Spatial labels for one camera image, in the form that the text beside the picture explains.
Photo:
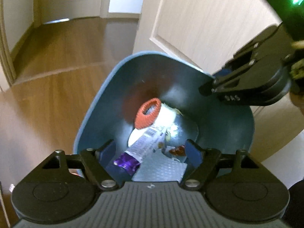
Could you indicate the dark cloth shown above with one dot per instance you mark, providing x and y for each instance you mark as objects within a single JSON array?
[{"x": 296, "y": 204}]

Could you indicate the bubble wrap sheet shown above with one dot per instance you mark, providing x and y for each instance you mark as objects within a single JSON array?
[{"x": 161, "y": 168}]

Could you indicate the purple and white snack wrapper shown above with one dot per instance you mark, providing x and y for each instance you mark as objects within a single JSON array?
[{"x": 142, "y": 147}]

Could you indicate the beige panel door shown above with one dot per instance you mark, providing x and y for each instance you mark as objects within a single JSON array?
[{"x": 201, "y": 16}]

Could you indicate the teal plastic trash bin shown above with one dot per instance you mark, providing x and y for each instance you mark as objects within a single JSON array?
[{"x": 225, "y": 128}]

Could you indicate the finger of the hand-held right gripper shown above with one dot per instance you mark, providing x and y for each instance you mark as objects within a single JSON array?
[
  {"x": 221, "y": 73},
  {"x": 228, "y": 85}
]

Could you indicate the small red wrapper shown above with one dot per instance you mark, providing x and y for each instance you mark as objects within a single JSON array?
[{"x": 177, "y": 150}]

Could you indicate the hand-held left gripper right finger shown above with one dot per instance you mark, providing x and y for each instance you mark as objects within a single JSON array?
[{"x": 193, "y": 153}]

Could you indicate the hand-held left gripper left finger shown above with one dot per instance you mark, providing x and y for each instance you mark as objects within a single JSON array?
[{"x": 107, "y": 152}]

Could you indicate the orange ribbed cap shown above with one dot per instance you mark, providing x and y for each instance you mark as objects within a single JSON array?
[{"x": 142, "y": 121}]

